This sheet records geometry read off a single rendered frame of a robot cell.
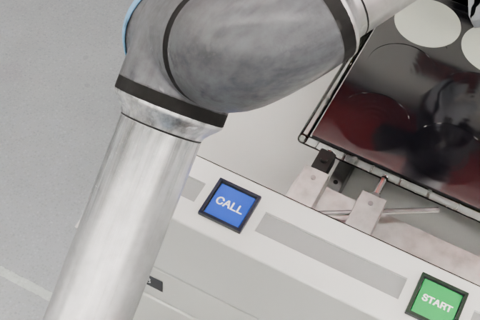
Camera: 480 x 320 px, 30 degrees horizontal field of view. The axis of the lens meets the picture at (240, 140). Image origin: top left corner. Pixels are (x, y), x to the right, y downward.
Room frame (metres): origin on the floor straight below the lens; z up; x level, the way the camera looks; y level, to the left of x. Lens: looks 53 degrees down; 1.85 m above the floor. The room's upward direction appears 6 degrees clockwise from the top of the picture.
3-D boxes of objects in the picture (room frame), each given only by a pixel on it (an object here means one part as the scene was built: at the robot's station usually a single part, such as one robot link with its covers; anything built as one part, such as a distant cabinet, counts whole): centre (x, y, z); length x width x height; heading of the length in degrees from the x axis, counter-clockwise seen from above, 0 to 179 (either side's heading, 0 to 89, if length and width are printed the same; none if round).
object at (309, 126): (0.89, -0.15, 0.90); 0.37 x 0.01 x 0.01; 157
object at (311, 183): (0.63, -0.09, 0.89); 0.08 x 0.03 x 0.03; 157
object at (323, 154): (0.69, -0.11, 0.90); 0.04 x 0.02 x 0.03; 157
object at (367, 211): (0.60, -0.16, 0.89); 0.08 x 0.03 x 0.03; 157
